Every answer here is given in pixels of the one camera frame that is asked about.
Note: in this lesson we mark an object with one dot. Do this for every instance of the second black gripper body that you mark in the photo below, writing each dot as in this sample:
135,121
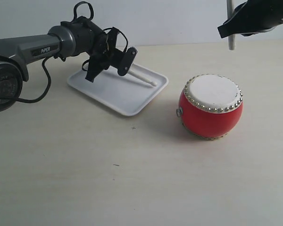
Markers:
257,16

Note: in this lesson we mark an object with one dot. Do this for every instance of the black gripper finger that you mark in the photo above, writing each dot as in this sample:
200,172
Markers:
95,66
240,22

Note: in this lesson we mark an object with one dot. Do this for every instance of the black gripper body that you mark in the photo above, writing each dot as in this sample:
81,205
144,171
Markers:
108,48

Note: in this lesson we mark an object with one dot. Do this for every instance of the white drumstick with grey marks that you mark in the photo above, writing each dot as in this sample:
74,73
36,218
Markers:
231,37

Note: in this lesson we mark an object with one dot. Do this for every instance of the white drumstick with ribbed grip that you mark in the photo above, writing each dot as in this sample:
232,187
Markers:
142,78

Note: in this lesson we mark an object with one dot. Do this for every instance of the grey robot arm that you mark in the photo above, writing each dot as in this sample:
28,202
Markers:
82,35

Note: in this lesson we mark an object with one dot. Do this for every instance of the small red drum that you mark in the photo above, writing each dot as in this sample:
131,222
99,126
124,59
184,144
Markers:
210,105

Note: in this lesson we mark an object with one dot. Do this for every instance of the white rectangular plastic tray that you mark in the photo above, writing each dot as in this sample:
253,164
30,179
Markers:
125,95

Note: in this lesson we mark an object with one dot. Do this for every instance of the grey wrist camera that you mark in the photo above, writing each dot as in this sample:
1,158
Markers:
126,61

